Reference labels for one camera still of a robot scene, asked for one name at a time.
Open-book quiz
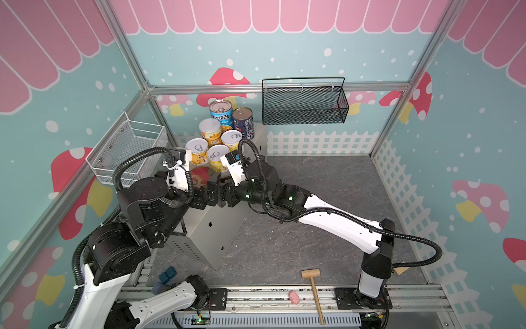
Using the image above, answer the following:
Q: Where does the small wooden block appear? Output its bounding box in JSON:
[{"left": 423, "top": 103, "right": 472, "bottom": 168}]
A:
[{"left": 394, "top": 267, "right": 409, "bottom": 276}]

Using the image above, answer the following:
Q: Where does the pink eraser blob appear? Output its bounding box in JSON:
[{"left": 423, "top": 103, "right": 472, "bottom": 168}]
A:
[{"left": 288, "top": 291, "right": 301, "bottom": 305}]

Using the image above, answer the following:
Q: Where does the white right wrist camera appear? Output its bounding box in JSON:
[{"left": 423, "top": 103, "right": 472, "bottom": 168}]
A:
[{"left": 221, "top": 150, "right": 247, "bottom": 186}]

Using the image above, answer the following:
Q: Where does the black wire mesh basket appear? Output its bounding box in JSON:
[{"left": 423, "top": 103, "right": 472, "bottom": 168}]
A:
[{"left": 262, "top": 77, "right": 350, "bottom": 126}]

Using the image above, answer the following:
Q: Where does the wooden mallet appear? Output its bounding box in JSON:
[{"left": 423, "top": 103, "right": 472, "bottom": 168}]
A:
[{"left": 301, "top": 269, "right": 325, "bottom": 326}]

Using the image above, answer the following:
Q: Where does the teal small block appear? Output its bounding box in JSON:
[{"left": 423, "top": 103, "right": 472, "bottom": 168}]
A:
[{"left": 158, "top": 267, "right": 178, "bottom": 285}]

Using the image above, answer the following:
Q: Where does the dark chopped tomatoes can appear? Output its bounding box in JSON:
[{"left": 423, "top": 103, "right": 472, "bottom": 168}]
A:
[{"left": 232, "top": 107, "right": 255, "bottom": 140}]

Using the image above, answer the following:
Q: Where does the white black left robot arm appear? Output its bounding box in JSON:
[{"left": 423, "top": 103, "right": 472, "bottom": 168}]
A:
[{"left": 51, "top": 147, "right": 211, "bottom": 328}]

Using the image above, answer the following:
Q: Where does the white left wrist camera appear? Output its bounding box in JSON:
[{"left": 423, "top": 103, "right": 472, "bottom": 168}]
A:
[{"left": 163, "top": 148, "right": 192, "bottom": 193}]

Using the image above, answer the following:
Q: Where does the green yellow white lid can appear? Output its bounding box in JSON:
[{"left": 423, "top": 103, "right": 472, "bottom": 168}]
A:
[{"left": 199, "top": 118, "right": 222, "bottom": 147}]

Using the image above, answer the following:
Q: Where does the grey metal cabinet counter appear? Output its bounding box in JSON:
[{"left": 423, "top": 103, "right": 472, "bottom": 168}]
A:
[{"left": 166, "top": 122, "right": 268, "bottom": 271}]

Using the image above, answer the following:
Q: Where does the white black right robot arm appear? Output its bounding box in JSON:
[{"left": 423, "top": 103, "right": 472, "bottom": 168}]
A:
[{"left": 220, "top": 139, "right": 442, "bottom": 308}]

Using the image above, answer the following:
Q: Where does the red lid tin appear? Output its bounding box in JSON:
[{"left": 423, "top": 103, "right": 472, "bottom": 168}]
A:
[{"left": 190, "top": 167, "right": 210, "bottom": 189}]

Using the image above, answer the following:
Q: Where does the yellow can silver lid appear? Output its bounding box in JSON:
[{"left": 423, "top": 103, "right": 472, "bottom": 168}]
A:
[{"left": 185, "top": 138, "right": 209, "bottom": 166}]

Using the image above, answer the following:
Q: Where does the blue chicken noodle soup can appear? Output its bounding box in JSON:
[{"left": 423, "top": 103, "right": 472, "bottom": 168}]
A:
[{"left": 209, "top": 100, "right": 234, "bottom": 132}]

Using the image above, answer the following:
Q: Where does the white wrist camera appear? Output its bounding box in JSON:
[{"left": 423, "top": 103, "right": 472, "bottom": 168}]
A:
[
  {"left": 221, "top": 150, "right": 247, "bottom": 186},
  {"left": 163, "top": 148, "right": 192, "bottom": 193}
]

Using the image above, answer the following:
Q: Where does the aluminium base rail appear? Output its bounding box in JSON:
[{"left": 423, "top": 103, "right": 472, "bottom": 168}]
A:
[{"left": 143, "top": 283, "right": 453, "bottom": 329}]

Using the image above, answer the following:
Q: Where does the white wire mesh basket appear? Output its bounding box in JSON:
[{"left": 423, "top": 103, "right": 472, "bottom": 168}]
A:
[{"left": 86, "top": 113, "right": 168, "bottom": 186}]

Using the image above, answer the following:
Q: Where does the white lid small can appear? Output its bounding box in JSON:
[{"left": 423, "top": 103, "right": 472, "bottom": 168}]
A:
[{"left": 221, "top": 130, "right": 243, "bottom": 151}]

